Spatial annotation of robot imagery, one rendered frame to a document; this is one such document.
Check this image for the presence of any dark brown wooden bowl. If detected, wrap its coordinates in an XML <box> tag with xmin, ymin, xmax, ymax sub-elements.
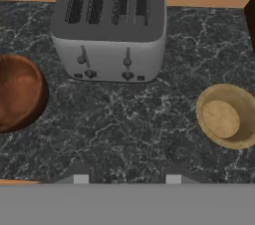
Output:
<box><xmin>0</xmin><ymin>54</ymin><xmax>50</xmax><ymax>134</ymax></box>

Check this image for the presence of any dark brown cabinet side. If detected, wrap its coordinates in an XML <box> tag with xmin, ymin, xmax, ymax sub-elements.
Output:
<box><xmin>243</xmin><ymin>0</ymin><xmax>255</xmax><ymax>58</ymax></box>

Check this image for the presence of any grey four-slot toaster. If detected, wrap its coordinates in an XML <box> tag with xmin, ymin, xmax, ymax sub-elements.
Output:
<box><xmin>50</xmin><ymin>0</ymin><xmax>168</xmax><ymax>84</ymax></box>

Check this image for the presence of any light tan wooden bowl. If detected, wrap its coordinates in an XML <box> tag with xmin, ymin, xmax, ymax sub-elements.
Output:
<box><xmin>195</xmin><ymin>83</ymin><xmax>255</xmax><ymax>150</ymax></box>

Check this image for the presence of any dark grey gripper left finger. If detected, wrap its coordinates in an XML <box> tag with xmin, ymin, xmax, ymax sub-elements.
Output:
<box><xmin>42</xmin><ymin>160</ymin><xmax>97</xmax><ymax>185</ymax></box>

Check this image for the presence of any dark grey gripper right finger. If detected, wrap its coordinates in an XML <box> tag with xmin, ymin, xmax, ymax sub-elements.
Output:
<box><xmin>160</xmin><ymin>159</ymin><xmax>213</xmax><ymax>185</ymax></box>

